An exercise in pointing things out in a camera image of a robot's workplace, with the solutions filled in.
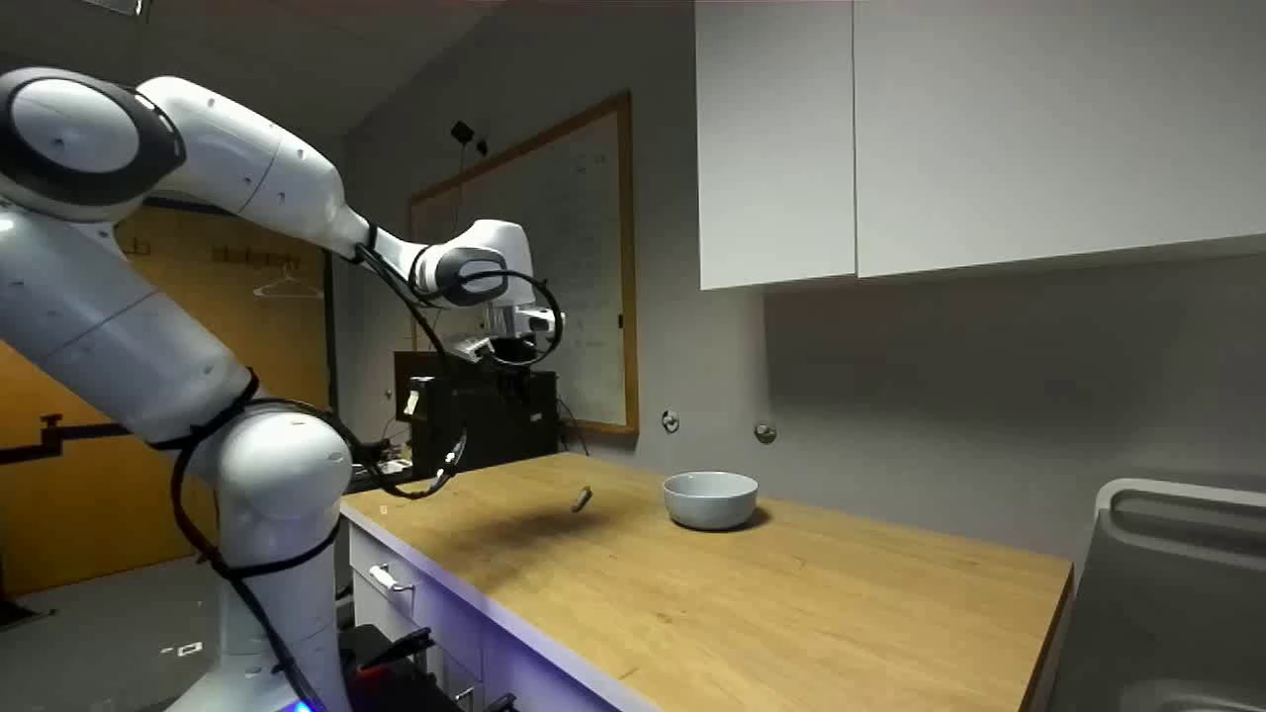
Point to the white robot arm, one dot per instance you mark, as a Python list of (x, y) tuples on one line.
[(76, 157)]

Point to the round wall fixture left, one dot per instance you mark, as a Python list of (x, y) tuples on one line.
[(670, 425)]

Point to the grey bowl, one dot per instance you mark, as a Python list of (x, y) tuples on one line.
[(710, 499)]

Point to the white wall cabinet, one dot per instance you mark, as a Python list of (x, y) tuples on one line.
[(920, 137)]

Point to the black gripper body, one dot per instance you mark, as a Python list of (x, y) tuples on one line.
[(508, 336)]

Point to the round wall fixture right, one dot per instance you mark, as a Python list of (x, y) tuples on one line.
[(764, 434)]

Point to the wood framed whiteboard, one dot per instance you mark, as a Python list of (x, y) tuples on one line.
[(571, 191)]

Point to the round wall fixture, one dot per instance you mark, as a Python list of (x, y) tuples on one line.
[(764, 434), (670, 425)]

